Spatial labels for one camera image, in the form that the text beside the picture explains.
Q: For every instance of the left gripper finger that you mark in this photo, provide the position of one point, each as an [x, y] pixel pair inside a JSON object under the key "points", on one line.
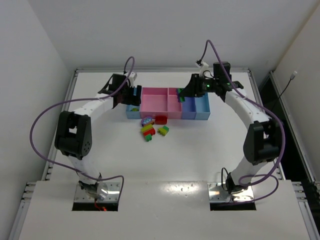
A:
{"points": [[138, 95], [130, 99]]}

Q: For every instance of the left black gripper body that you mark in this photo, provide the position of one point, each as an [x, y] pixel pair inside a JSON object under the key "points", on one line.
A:
{"points": [[136, 95]]}

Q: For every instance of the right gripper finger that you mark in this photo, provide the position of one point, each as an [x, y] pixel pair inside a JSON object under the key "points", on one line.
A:
{"points": [[188, 90], [184, 97]]}

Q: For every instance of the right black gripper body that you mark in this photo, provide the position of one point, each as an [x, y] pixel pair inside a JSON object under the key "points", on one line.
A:
{"points": [[189, 85]]}

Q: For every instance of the red round lego piece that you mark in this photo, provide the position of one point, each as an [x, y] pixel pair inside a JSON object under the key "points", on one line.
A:
{"points": [[161, 119]]}

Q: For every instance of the yellow lego brick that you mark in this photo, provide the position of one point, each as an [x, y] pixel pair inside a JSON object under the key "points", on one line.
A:
{"points": [[162, 131]]}

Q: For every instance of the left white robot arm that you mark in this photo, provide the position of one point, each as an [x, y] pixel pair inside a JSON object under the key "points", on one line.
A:
{"points": [[73, 136]]}

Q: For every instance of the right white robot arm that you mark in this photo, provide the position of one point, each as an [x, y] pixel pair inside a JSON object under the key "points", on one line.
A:
{"points": [[263, 140]]}

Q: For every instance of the left light blue bin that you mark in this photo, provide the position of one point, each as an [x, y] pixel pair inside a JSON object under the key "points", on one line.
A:
{"points": [[133, 115]]}

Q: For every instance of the light blue bin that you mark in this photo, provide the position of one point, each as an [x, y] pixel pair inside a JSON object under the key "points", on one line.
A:
{"points": [[133, 115], [202, 107]]}

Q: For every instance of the periwinkle blue bin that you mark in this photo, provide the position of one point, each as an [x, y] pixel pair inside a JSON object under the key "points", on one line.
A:
{"points": [[188, 109]]}

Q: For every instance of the pink divided tray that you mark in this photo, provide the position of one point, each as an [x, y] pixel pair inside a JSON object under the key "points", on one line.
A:
{"points": [[160, 101]]}

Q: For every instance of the purple flower lego piece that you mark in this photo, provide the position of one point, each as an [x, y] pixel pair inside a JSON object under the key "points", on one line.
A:
{"points": [[148, 120]]}

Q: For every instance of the right light blue bin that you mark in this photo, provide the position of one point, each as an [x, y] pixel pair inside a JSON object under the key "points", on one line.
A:
{"points": [[202, 107]]}

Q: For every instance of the multicolour stacked lego block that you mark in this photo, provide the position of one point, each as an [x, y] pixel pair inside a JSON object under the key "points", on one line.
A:
{"points": [[148, 130]]}

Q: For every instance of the small green lego brick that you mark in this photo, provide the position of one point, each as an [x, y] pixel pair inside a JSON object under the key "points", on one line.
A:
{"points": [[148, 137]]}

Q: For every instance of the white front board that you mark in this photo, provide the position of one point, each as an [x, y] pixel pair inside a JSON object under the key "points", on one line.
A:
{"points": [[161, 211]]}

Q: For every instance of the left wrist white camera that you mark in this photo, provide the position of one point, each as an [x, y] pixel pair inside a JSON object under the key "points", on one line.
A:
{"points": [[131, 77]]}

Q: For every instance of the wrist white camera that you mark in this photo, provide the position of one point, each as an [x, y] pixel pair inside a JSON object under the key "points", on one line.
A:
{"points": [[131, 77], [203, 66]]}

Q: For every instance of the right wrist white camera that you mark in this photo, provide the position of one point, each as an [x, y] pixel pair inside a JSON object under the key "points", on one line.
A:
{"points": [[203, 66]]}

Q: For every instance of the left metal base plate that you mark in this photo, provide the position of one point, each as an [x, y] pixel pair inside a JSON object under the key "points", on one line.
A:
{"points": [[105, 192]]}

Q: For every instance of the metal base plate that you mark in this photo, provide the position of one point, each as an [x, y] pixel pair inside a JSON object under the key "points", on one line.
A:
{"points": [[218, 194], [105, 192]]}

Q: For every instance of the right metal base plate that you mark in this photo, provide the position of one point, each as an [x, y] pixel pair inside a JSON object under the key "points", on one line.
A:
{"points": [[218, 194]]}

